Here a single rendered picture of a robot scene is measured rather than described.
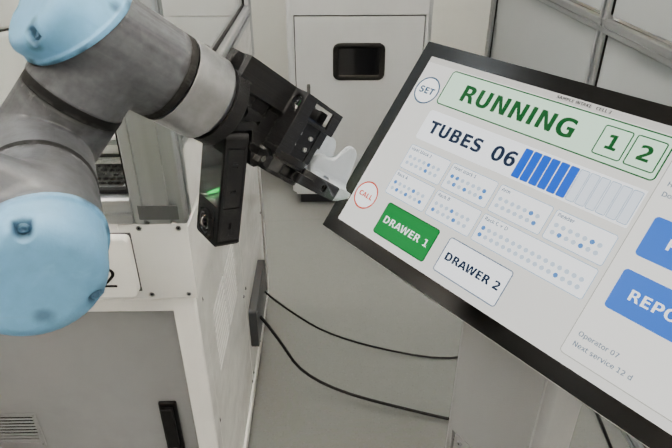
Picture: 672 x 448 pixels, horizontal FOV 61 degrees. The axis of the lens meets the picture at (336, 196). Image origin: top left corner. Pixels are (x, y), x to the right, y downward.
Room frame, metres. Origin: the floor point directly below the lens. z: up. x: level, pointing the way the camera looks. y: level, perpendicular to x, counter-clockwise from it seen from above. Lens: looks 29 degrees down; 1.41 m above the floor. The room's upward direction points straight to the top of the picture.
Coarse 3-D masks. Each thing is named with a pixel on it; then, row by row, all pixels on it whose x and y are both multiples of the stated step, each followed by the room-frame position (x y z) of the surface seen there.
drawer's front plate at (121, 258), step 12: (120, 240) 0.72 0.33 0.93; (108, 252) 0.72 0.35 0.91; (120, 252) 0.72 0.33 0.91; (132, 252) 0.74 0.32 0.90; (120, 264) 0.72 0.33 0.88; (132, 264) 0.73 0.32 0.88; (108, 276) 0.72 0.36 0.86; (120, 276) 0.72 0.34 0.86; (132, 276) 0.72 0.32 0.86; (108, 288) 0.72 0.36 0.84; (120, 288) 0.72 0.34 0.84; (132, 288) 0.72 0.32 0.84
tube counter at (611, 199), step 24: (504, 144) 0.64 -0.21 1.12; (504, 168) 0.62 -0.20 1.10; (528, 168) 0.60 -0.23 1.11; (552, 168) 0.59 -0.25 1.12; (576, 168) 0.57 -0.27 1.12; (552, 192) 0.56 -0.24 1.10; (576, 192) 0.55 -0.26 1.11; (600, 192) 0.54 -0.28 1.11; (624, 192) 0.52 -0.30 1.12; (600, 216) 0.52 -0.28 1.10; (624, 216) 0.50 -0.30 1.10
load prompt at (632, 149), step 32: (448, 96) 0.74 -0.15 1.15; (480, 96) 0.71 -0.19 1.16; (512, 96) 0.69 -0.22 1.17; (512, 128) 0.65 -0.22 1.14; (544, 128) 0.63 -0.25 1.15; (576, 128) 0.61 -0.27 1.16; (608, 128) 0.59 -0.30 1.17; (640, 128) 0.57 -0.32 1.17; (608, 160) 0.56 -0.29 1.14; (640, 160) 0.54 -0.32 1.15
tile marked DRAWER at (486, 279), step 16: (448, 240) 0.59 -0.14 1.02; (448, 256) 0.57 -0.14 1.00; (464, 256) 0.56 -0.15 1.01; (480, 256) 0.55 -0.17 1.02; (448, 272) 0.56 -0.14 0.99; (464, 272) 0.55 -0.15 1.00; (480, 272) 0.54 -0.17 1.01; (496, 272) 0.53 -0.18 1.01; (512, 272) 0.52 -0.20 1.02; (464, 288) 0.53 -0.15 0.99; (480, 288) 0.52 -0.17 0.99; (496, 288) 0.51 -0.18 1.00; (496, 304) 0.50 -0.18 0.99
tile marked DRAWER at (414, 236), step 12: (384, 216) 0.66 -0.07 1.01; (396, 216) 0.65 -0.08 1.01; (408, 216) 0.64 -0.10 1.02; (384, 228) 0.65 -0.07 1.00; (396, 228) 0.64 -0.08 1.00; (408, 228) 0.63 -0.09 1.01; (420, 228) 0.62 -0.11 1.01; (432, 228) 0.61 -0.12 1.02; (396, 240) 0.63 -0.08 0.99; (408, 240) 0.62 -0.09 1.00; (420, 240) 0.61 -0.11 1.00; (432, 240) 0.60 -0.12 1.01; (408, 252) 0.60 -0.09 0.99; (420, 252) 0.60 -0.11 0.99
